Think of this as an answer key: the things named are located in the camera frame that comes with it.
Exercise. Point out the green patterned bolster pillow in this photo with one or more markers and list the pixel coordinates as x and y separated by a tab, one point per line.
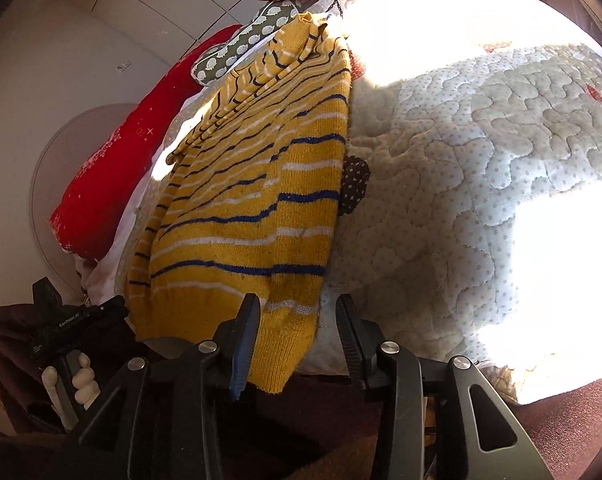
241	45

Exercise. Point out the white wall socket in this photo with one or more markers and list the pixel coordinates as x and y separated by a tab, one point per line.
123	66

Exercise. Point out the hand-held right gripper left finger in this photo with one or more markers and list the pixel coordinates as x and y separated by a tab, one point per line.
243	350

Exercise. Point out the white bed sheet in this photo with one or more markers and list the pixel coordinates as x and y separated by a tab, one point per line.
131	220

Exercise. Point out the glossy white wardrobe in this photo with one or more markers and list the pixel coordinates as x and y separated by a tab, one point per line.
181	0

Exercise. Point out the red patterned pillow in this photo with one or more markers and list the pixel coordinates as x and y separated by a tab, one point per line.
116	160

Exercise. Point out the person's left hand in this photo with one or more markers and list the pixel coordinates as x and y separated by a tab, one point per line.
85	377

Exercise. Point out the quilted patchwork bedspread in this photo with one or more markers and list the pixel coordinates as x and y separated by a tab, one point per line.
456	160

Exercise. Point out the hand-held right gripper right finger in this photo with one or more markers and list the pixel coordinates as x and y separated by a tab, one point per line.
353	345

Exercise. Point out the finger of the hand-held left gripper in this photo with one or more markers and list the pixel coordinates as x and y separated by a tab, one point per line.
112	309

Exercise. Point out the yellow striped knit sweater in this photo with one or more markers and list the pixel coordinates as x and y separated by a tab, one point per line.
261	185

